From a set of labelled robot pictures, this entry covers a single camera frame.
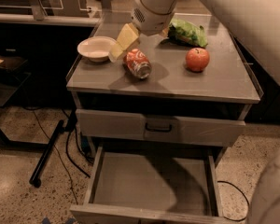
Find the black metal stand leg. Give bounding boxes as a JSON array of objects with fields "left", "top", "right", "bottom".
[{"left": 29, "top": 120, "right": 63, "bottom": 188}]

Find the red apple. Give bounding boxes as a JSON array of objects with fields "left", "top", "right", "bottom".
[{"left": 186, "top": 48, "right": 210, "bottom": 72}]

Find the black floor cable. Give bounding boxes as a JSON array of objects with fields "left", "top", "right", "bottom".
[{"left": 217, "top": 180, "right": 251, "bottom": 222}]

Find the red coke can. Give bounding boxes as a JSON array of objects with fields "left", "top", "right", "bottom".
[{"left": 123, "top": 49, "right": 152, "bottom": 79}]

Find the dark side table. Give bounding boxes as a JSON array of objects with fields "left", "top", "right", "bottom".
[{"left": 0, "top": 53, "right": 30, "bottom": 106}]

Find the white bowl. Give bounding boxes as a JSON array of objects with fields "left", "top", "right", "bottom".
[{"left": 77, "top": 36, "right": 116, "bottom": 63}]

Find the open middle drawer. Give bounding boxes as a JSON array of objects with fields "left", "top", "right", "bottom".
[{"left": 70, "top": 146, "right": 231, "bottom": 224}]

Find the top drawer with black handle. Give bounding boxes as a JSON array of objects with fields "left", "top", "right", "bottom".
[{"left": 76, "top": 109, "right": 245, "bottom": 147}]

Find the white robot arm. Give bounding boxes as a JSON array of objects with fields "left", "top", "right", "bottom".
[{"left": 109, "top": 0, "right": 280, "bottom": 224}]

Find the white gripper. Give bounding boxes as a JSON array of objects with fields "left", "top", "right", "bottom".
[{"left": 108, "top": 0, "right": 173, "bottom": 63}]

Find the grey drawer cabinet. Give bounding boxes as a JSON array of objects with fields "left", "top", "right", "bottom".
[{"left": 65, "top": 10, "right": 264, "bottom": 147}]

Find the green chip bag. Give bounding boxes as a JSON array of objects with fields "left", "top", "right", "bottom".
[{"left": 168, "top": 19, "right": 208, "bottom": 48}]

